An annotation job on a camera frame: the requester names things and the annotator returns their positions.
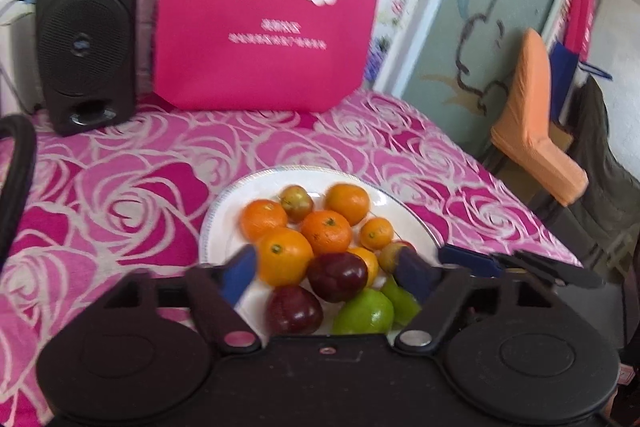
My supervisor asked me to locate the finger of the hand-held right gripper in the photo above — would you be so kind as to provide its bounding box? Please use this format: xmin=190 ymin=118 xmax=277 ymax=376
xmin=440 ymin=244 xmax=607 ymax=290

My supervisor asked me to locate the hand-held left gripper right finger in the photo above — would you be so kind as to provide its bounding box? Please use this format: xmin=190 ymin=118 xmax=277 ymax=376
xmin=395 ymin=249 xmax=556 ymax=354

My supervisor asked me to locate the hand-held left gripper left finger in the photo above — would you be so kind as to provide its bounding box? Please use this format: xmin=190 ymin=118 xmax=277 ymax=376
xmin=90 ymin=244 xmax=262 ymax=354

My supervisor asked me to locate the green apple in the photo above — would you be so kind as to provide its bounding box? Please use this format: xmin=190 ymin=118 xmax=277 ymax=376
xmin=332 ymin=287 xmax=396 ymax=336
xmin=379 ymin=275 xmax=422 ymax=327

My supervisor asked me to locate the large orange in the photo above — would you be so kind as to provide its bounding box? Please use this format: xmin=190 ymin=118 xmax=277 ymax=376
xmin=255 ymin=227 xmax=315 ymax=287
xmin=350 ymin=247 xmax=380 ymax=288

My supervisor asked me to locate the white plate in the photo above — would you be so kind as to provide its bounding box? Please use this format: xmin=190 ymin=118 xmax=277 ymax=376
xmin=198 ymin=166 xmax=441 ymax=338

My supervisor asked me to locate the smooth tangerine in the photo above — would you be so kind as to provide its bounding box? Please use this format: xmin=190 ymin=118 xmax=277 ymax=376
xmin=239 ymin=199 xmax=289 ymax=243

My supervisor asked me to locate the small orange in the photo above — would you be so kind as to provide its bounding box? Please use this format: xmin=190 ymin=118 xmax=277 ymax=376
xmin=359 ymin=216 xmax=396 ymax=252

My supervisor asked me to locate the dark purple plum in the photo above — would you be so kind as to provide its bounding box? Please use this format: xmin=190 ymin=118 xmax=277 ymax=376
xmin=306 ymin=251 xmax=370 ymax=303
xmin=264 ymin=285 xmax=325 ymax=336

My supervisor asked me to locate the greenish red tomato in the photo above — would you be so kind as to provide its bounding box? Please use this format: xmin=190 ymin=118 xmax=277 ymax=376
xmin=278 ymin=184 xmax=315 ymax=223

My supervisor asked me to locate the speckled tangerine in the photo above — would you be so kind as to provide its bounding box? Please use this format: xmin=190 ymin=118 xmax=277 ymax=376
xmin=299 ymin=209 xmax=354 ymax=257

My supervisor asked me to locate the medium orange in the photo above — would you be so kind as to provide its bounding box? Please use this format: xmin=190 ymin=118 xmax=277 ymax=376
xmin=323 ymin=183 xmax=371 ymax=227

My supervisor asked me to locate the pink rose printed tablecloth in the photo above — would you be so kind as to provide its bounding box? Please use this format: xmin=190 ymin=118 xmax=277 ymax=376
xmin=0 ymin=88 xmax=583 ymax=427

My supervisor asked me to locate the orange covered chair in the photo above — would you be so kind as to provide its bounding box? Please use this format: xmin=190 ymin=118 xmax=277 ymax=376
xmin=489 ymin=28 xmax=590 ymax=208

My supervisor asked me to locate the blue hanging bag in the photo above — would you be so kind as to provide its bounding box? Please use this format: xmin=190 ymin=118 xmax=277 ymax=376
xmin=549 ymin=41 xmax=614 ymax=128

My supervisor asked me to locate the magenta tote bag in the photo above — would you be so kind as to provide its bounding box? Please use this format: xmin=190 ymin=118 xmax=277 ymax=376
xmin=152 ymin=0 xmax=394 ymax=112

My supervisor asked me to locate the cartoon glass door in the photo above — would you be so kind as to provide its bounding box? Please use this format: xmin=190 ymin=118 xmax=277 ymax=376
xmin=395 ymin=0 xmax=587 ymax=168

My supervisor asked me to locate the pink hanging bag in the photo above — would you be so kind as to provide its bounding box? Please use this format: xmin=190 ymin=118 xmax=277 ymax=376
xmin=564 ymin=0 xmax=601 ymax=58

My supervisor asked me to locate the black speaker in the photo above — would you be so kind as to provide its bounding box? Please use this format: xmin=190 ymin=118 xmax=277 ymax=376
xmin=33 ymin=0 xmax=140 ymax=138

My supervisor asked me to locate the white box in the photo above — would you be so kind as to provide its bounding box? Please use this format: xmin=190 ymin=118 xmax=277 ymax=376
xmin=0 ymin=0 xmax=47 ymax=114

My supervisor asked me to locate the thick black cable loop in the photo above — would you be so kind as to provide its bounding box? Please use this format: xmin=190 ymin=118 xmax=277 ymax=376
xmin=0 ymin=114 xmax=37 ymax=269

